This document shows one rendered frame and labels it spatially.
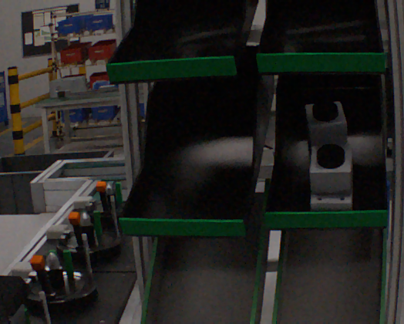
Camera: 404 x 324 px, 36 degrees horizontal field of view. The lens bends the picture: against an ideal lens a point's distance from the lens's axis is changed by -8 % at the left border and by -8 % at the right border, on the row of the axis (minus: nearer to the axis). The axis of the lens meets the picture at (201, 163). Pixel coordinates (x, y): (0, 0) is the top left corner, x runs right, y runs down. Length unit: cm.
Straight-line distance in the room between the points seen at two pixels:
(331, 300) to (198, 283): 16
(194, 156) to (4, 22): 1144
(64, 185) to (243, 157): 131
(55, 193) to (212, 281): 130
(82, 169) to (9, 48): 992
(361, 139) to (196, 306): 28
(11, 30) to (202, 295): 1142
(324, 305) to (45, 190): 141
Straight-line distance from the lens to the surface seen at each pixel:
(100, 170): 225
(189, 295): 78
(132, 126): 77
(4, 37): 1215
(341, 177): 65
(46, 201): 206
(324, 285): 78
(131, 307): 107
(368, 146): 78
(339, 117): 72
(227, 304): 77
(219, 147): 78
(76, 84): 628
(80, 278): 113
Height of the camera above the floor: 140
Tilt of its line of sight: 12 degrees down
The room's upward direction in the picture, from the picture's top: 4 degrees counter-clockwise
